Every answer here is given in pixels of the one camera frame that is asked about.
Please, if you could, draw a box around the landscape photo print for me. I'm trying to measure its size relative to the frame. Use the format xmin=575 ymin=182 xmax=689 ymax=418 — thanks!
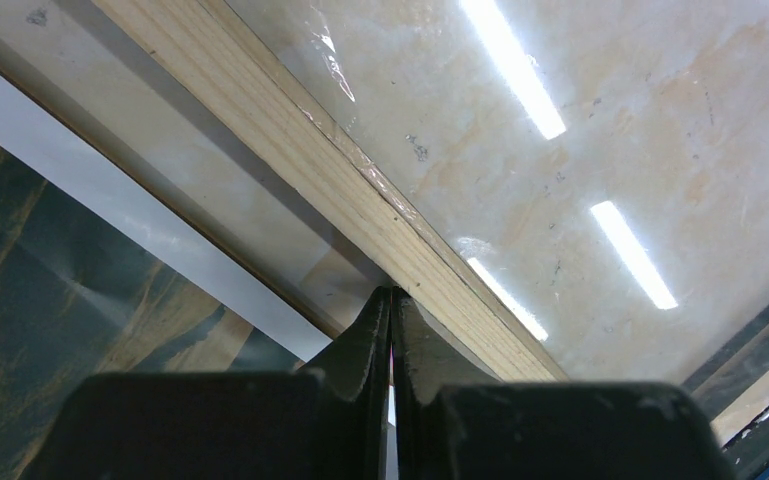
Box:
xmin=0 ymin=42 xmax=336 ymax=480

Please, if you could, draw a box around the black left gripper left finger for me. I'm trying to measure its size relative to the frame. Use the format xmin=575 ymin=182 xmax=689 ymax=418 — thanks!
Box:
xmin=24 ymin=287 xmax=392 ymax=479

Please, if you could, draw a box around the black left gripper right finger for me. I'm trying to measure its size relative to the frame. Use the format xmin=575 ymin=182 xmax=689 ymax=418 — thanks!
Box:
xmin=391 ymin=288 xmax=734 ymax=479

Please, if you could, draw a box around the brown backing board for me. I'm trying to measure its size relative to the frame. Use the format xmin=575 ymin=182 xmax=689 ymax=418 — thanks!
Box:
xmin=0 ymin=75 xmax=330 ymax=359

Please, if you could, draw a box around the light wooden picture frame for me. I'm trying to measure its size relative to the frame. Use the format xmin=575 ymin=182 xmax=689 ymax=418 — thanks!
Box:
xmin=99 ymin=1 xmax=769 ymax=439

